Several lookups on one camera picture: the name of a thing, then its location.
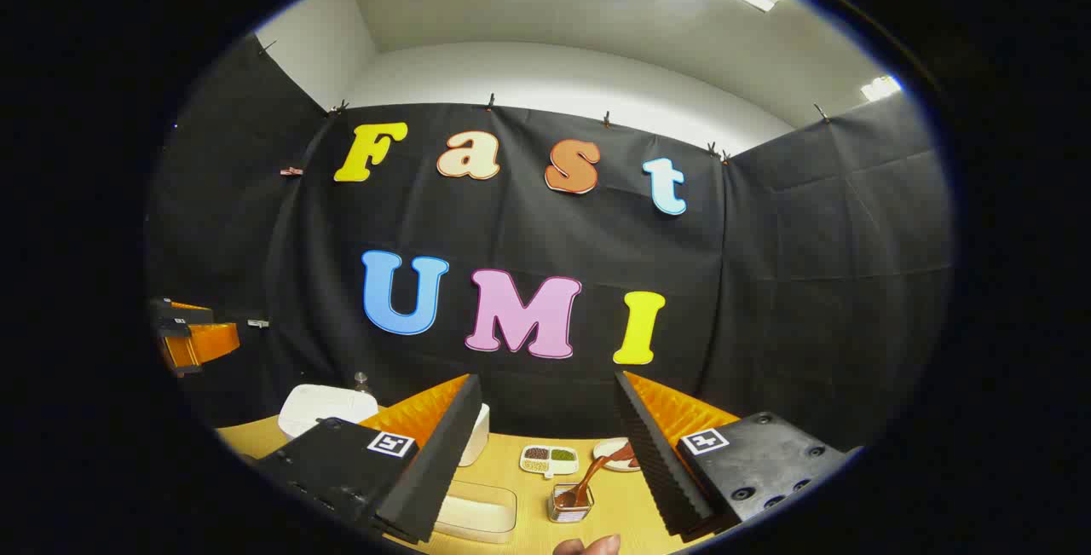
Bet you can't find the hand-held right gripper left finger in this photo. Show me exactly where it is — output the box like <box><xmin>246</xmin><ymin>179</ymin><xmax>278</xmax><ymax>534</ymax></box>
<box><xmin>256</xmin><ymin>373</ymin><xmax>483</xmax><ymax>546</ymax></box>

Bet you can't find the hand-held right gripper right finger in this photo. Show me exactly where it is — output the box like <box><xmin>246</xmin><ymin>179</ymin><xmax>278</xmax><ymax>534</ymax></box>
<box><xmin>614</xmin><ymin>370</ymin><xmax>853</xmax><ymax>539</ymax></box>

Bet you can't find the clear box of rice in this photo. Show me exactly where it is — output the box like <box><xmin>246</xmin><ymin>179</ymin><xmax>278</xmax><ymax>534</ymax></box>
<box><xmin>435</xmin><ymin>480</ymin><xmax>518</xmax><ymax>545</ymax></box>

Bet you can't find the brown wooden spoon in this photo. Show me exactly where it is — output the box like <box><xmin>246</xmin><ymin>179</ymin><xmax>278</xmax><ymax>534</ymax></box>
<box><xmin>558</xmin><ymin>455</ymin><xmax>611</xmax><ymax>510</ymax></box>

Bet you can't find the white rice cooker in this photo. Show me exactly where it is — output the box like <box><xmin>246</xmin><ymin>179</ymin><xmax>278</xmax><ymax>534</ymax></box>
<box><xmin>279</xmin><ymin>384</ymin><xmax>380</xmax><ymax>440</ymax></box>

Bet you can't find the white toaster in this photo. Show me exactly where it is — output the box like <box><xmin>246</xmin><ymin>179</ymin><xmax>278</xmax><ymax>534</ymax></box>
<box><xmin>458</xmin><ymin>403</ymin><xmax>492</xmax><ymax>467</ymax></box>

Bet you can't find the round white plate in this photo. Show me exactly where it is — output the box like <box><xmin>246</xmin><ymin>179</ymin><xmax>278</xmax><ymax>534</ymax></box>
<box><xmin>593</xmin><ymin>438</ymin><xmax>641</xmax><ymax>473</ymax></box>

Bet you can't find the white divided bean dish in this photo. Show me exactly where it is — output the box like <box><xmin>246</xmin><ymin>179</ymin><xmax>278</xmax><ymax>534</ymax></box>
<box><xmin>520</xmin><ymin>445</ymin><xmax>580</xmax><ymax>478</ymax></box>

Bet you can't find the black backdrop cloth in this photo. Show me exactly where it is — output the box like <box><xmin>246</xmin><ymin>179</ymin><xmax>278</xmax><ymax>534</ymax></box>
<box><xmin>145</xmin><ymin>31</ymin><xmax>954</xmax><ymax>454</ymax></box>

